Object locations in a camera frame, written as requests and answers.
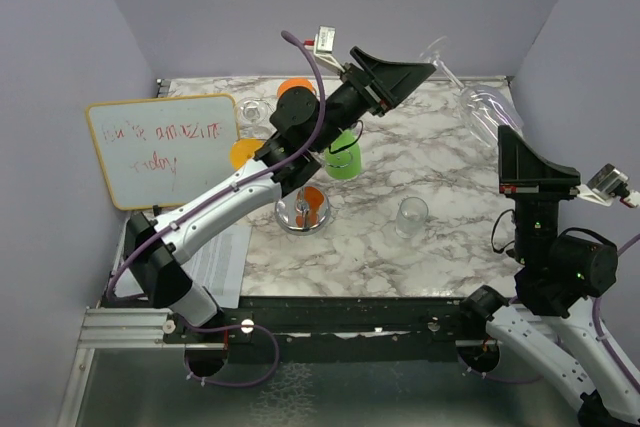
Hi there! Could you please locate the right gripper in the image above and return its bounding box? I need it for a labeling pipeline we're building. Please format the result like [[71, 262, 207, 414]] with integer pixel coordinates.
[[497, 122, 579, 267]]

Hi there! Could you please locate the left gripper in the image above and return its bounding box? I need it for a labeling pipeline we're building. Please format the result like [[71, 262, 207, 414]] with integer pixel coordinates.
[[310, 47, 434, 154]]

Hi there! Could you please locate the clear wine glass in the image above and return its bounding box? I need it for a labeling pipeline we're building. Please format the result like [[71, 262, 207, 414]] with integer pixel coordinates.
[[235, 97, 273, 140], [419, 36, 524, 147]]

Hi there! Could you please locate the orange wine glass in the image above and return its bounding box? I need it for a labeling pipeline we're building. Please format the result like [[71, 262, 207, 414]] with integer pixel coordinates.
[[229, 138, 265, 170], [277, 77, 315, 98]]

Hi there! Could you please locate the green wine glass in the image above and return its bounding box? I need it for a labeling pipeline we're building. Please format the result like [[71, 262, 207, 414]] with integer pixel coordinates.
[[324, 130, 362, 180]]

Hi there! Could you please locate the orange wine glass front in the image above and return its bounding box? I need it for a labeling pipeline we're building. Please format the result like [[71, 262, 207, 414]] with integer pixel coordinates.
[[229, 138, 265, 170]]

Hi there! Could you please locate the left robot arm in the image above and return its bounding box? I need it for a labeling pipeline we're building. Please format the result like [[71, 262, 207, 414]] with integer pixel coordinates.
[[112, 47, 435, 342]]

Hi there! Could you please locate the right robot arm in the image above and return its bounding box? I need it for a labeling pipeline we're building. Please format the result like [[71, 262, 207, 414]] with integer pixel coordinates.
[[459, 125, 639, 426]]

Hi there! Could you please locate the chrome wine glass rack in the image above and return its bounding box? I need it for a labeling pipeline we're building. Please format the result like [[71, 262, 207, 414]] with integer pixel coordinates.
[[239, 96, 364, 237]]

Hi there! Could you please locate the yellow framed whiteboard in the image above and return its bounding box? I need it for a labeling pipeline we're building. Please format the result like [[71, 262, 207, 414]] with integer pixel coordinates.
[[85, 94, 239, 211]]

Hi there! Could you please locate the printed paper sheet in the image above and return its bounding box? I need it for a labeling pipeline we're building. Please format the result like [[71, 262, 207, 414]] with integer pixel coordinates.
[[112, 224, 254, 308]]

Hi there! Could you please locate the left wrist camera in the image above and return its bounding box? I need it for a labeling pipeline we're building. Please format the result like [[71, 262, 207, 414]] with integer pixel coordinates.
[[303, 26, 345, 77]]

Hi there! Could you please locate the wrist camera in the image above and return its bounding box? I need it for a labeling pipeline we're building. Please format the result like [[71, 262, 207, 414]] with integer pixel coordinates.
[[303, 26, 345, 77], [578, 164, 639, 209]]

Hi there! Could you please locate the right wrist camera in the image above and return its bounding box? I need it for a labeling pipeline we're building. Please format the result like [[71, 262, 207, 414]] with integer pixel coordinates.
[[578, 164, 639, 209]]

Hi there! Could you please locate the black base frame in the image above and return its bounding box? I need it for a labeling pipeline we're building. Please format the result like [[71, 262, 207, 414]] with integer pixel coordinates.
[[158, 296, 497, 372]]

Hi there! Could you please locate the aluminium rail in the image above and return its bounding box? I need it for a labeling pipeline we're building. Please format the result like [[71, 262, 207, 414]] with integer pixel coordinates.
[[77, 308, 225, 351]]

